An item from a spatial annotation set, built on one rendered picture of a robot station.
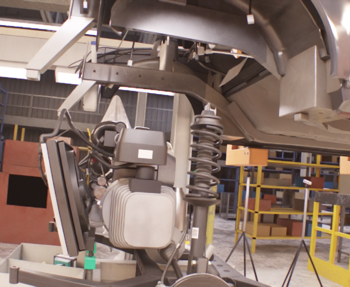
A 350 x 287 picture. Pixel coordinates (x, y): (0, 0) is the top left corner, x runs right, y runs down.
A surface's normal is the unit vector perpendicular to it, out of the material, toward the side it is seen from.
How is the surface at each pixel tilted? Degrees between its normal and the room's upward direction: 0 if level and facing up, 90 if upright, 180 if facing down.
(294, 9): 133
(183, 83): 90
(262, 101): 103
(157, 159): 90
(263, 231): 90
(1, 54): 90
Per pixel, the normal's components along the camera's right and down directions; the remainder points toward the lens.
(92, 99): 0.21, 0.09
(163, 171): 0.55, -0.04
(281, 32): -0.82, 0.53
